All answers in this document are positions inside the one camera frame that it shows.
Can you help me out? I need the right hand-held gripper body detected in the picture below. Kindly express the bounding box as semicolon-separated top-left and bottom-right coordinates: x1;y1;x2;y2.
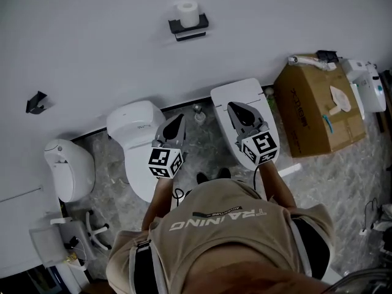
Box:
235;124;280;166

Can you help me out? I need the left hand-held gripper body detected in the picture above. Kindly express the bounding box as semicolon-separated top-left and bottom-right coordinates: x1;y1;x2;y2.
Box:
148;142;188;179

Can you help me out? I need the white toilet paper roll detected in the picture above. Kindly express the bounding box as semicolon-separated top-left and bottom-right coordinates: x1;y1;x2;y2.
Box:
176;1;200;29

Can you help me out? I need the person's left forearm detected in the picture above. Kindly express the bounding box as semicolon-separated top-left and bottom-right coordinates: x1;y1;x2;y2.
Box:
141;176;174;231

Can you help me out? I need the person's right forearm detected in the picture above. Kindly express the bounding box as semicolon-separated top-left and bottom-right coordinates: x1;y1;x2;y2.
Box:
258;160;297;209

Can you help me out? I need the white toilet with rounded tank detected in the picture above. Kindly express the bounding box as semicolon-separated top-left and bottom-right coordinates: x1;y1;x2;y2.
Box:
106;100;184;203

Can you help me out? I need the white toilet with flat lid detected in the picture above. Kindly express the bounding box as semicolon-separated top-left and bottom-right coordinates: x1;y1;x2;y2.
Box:
210;77;280;170

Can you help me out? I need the grey floor pipe stub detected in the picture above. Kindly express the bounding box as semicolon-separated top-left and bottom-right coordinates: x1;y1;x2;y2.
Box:
192;104;206;126

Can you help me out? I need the white floor strip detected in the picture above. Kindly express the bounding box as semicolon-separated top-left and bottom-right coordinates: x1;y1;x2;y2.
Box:
277;163;303;177

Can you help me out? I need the brown cardboard box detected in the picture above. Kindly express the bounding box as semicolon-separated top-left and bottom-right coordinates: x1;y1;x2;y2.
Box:
273;53;367;159

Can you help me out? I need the beige paper piece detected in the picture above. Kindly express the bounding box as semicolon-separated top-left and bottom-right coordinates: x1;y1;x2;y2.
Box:
329;85;352;115

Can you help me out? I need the small black holder part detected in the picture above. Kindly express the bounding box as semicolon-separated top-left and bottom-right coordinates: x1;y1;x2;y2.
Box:
315;50;339;63

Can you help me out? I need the white swivel chair base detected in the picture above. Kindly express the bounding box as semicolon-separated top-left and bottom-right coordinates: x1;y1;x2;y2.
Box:
85;209;111;251

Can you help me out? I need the person's beige shirt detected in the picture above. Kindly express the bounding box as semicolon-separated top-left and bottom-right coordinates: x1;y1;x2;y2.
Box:
105;178;334;294

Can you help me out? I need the grey storage box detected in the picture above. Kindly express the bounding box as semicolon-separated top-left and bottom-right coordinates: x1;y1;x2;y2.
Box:
59;219;92;271

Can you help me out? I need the white appliance with teal button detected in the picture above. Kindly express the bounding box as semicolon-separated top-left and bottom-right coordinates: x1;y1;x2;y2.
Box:
341;58;387;113

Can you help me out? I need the white plastic bin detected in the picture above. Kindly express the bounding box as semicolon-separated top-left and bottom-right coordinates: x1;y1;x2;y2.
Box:
29;225;67;268

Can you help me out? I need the white platform block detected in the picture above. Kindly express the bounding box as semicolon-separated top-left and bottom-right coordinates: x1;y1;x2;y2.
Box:
321;268;342;285

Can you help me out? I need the black framed panel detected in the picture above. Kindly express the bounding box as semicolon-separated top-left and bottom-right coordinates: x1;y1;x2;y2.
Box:
24;266;59;294

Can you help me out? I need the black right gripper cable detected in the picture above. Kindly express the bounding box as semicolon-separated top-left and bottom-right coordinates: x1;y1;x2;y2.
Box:
253;164;262;192

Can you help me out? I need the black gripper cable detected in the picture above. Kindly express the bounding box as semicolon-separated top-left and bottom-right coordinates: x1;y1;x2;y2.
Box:
253;164;262;192
172;187;192;205

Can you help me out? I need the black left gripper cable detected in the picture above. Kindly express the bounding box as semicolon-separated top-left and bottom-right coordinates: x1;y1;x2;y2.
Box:
172;187;192;205

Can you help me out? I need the white wrapped handle part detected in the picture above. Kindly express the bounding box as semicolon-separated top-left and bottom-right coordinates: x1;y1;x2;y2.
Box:
287;55;336;72

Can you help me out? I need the black wall shelf holder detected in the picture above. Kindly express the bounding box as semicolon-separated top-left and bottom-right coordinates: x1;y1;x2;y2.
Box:
168;12;210;42

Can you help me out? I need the black harness strap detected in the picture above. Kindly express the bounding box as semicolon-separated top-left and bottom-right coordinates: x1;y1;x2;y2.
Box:
130;239;160;294
290;217;331;280

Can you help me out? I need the black floor cable white plug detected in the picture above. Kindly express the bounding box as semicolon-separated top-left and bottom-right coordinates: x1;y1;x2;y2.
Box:
360;197;380;235

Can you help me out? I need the black wall bracket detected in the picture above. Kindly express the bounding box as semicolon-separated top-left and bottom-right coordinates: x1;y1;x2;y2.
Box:
26;90;48;115

